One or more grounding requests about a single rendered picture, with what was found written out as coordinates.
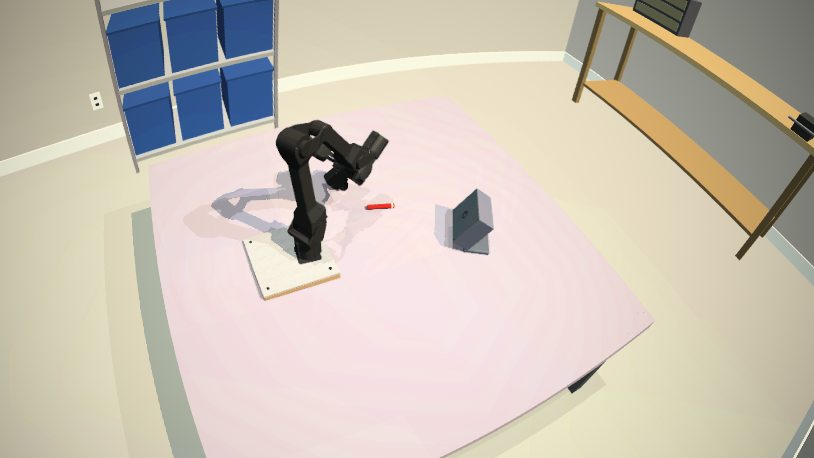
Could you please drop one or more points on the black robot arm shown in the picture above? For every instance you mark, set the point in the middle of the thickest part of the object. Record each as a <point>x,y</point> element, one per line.
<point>296,146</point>

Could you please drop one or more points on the dark grey sloped panel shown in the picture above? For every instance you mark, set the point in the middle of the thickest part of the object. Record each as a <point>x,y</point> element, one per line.
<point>472,222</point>

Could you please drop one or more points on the red peg with white band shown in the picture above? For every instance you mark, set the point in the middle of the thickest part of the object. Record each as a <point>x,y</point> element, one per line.
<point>380,206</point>

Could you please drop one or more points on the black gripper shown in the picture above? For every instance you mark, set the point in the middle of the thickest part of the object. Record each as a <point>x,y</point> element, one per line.
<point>323,154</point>

